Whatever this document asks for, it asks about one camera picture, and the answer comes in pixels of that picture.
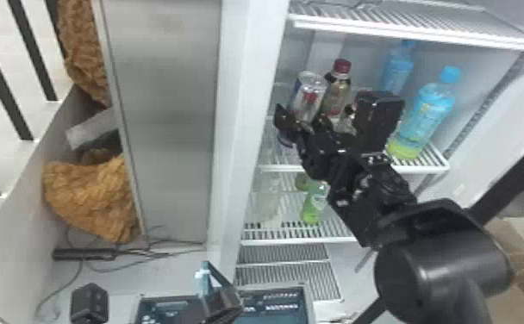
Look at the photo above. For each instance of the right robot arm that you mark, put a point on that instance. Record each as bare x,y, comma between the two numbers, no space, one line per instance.
438,267

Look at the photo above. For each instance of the white fridge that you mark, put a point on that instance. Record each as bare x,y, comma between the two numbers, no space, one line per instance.
171,113

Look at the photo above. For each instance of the blue bottle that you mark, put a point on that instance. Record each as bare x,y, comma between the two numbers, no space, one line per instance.
422,115
397,68

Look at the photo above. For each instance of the brown bottle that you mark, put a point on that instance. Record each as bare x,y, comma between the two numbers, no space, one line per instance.
338,88

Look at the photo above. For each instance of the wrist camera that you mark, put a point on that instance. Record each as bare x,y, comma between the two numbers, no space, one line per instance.
377,120
89,304

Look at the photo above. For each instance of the blue basket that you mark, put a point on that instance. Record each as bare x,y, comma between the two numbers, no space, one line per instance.
271,307

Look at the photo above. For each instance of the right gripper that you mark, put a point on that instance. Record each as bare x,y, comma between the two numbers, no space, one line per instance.
323,154

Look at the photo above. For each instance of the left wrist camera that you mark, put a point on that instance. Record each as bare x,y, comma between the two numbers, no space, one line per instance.
89,304

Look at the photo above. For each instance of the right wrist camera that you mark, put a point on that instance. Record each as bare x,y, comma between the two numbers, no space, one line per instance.
377,120

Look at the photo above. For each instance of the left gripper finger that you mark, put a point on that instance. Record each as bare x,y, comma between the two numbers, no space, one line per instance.
223,305

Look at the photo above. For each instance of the green bottle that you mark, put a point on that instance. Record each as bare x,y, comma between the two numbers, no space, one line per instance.
315,203
302,182

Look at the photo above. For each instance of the brown towel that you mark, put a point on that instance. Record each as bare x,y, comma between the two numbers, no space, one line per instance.
90,199
83,49

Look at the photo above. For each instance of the silver can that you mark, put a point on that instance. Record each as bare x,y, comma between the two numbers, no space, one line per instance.
308,95

